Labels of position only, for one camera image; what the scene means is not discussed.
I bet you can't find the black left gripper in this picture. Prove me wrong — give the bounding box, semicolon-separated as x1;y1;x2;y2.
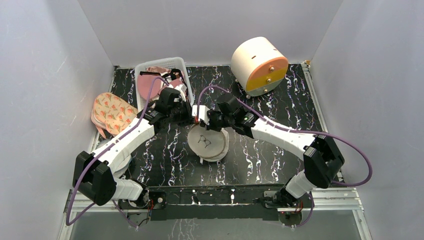
168;99;201;128

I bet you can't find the white mesh laundry bag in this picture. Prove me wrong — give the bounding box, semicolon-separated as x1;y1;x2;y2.
187;125;230;164

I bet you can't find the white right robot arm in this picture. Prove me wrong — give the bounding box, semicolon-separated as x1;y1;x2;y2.
196;93;345;207

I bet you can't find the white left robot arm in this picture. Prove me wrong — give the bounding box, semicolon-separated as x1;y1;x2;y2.
72;87;193;208

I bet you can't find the pink bra in basket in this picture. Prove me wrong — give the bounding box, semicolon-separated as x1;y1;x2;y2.
136;66;188;102

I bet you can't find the white plastic basket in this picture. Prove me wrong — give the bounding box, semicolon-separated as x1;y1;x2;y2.
134;57;195;112

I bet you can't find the cream orange cylindrical machine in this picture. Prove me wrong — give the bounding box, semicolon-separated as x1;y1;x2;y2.
230;36;289;98

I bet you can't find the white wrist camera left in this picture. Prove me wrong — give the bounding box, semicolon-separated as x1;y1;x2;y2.
173;84;188;102

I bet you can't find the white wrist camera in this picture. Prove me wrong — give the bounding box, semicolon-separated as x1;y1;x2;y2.
192;105;210;126
173;84;188;102

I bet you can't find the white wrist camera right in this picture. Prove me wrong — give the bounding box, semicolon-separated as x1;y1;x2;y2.
192;105;210;126

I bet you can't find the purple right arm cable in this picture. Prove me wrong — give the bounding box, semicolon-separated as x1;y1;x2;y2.
197;85;374;229

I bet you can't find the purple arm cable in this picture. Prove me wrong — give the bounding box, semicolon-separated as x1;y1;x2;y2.
65;76;171;229
197;85;374;229

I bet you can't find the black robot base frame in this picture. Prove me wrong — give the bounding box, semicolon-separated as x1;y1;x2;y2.
118;184;313;226

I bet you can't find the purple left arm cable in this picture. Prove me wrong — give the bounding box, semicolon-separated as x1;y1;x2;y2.
65;76;171;229

